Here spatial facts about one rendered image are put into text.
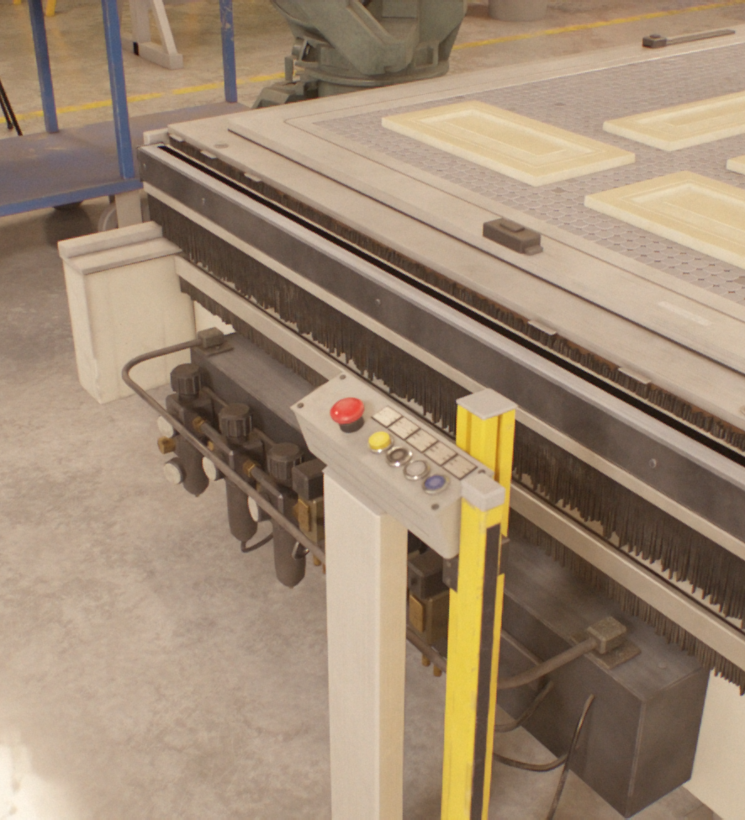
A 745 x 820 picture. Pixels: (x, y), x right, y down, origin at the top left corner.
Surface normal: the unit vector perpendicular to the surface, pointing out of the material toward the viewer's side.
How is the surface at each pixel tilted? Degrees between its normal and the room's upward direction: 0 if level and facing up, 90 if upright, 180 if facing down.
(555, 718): 90
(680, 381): 0
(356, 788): 90
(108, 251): 0
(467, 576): 90
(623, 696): 90
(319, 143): 0
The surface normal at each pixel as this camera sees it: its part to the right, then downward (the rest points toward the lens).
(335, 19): -0.14, 0.48
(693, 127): 0.11, -0.78
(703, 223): -0.18, -0.79
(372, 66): 0.37, 0.45
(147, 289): 0.57, 0.40
